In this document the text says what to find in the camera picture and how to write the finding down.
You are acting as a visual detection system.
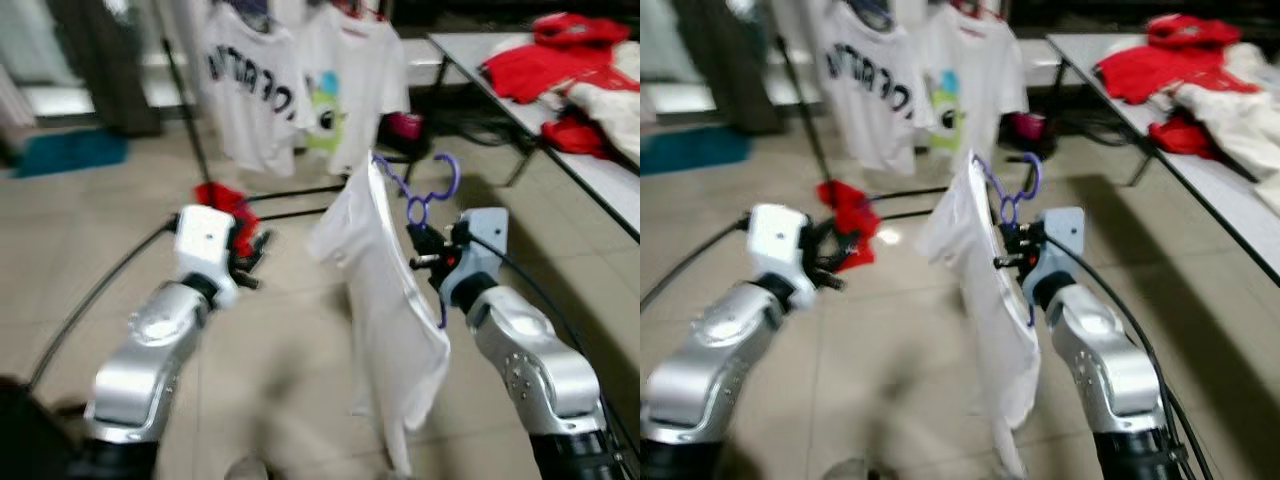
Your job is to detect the white T-shirt green monster print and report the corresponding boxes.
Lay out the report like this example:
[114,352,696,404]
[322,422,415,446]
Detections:
[295,5,413,179]
[915,0,1031,171]

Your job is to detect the grey curtain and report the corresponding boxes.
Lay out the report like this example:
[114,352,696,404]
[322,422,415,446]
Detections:
[45,0,163,138]
[668,0,786,136]

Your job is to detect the magenta small bag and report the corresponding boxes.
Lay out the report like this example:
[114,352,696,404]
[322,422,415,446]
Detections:
[383,110,428,156]
[1003,110,1048,153]

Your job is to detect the white T-shirt black letters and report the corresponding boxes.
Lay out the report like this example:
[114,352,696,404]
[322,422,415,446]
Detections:
[815,0,946,179]
[195,0,323,179]

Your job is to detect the white long table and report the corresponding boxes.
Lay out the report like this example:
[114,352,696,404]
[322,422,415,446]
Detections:
[1045,30,1280,291]
[428,30,641,243]

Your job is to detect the white T-shirt small emblem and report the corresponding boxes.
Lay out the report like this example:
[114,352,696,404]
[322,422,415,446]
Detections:
[918,152,1043,479]
[308,155,453,476]

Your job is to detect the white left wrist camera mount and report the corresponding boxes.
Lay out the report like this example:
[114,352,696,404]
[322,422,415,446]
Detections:
[172,205,241,309]
[748,203,816,309]

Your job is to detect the teal floor mat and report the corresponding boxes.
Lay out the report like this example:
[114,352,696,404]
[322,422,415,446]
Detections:
[640,125,756,179]
[12,128,131,181]

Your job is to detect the pale grey right wrist camera mount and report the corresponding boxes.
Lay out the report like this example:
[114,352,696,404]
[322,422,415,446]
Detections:
[1022,207,1086,309]
[440,207,511,311]

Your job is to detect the purple plastic hanger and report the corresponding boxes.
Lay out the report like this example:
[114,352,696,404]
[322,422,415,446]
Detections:
[972,150,1044,329]
[372,150,463,331]

